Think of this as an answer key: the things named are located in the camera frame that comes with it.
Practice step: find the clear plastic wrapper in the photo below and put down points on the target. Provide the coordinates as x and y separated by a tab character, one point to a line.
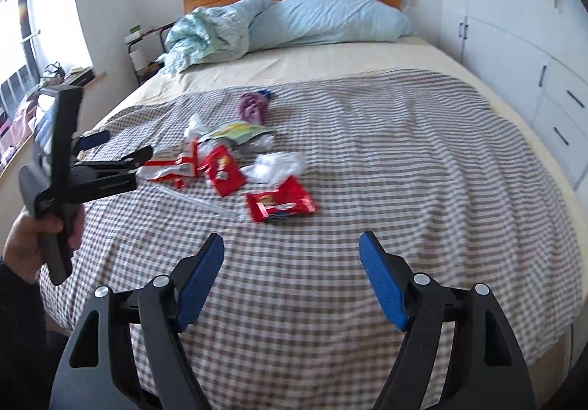
262	143

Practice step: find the metal window railing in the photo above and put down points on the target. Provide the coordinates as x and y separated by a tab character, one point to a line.
30	36

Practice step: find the light blue pillow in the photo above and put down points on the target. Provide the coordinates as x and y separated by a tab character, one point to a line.
330	19

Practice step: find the green and white box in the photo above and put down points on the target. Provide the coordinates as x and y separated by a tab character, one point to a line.
134	33

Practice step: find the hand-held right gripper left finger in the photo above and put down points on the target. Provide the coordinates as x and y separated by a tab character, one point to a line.
200	286

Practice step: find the brown checked blanket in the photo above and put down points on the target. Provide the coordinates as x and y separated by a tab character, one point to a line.
390	162

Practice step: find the white tissue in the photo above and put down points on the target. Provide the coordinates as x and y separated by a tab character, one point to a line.
194	127

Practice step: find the green floral quilt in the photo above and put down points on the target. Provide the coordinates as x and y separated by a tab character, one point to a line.
206	37

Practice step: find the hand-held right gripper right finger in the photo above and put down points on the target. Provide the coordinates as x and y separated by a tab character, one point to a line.
383	286

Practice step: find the dark framed window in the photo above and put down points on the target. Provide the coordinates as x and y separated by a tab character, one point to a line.
14	24

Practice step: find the purple hair scrunchie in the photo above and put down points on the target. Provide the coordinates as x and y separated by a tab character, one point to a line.
251	106

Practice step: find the large red snack packet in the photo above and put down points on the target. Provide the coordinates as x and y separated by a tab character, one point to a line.
280	201

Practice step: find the white wardrobe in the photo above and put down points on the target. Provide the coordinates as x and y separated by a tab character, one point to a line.
505	1

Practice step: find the black box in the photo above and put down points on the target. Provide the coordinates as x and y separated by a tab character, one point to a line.
78	75

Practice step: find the cream bed sheet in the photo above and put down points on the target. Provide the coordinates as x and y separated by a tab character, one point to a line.
344	56

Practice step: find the pink bag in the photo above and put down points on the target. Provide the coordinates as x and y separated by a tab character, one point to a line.
20	120

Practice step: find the person's left hand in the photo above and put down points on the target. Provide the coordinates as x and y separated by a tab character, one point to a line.
25	244

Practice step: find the red and white wrapper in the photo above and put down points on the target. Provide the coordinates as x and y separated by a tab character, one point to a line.
172	164

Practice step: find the wooden windowsill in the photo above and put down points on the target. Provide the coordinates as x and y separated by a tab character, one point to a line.
94	78

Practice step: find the clear straw wrapper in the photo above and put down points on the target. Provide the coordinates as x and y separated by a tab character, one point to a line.
197	203

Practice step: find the red cartoon snack packet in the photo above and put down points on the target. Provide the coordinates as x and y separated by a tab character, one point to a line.
223	171

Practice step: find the black metal bedside rack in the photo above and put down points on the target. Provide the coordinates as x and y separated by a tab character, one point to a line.
161	37

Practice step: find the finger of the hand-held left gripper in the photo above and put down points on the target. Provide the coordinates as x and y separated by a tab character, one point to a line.
96	139
133	157

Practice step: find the yellow snack pouch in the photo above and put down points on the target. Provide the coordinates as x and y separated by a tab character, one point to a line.
239	132

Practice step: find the person's left forearm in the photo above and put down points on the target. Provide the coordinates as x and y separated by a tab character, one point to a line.
18	322

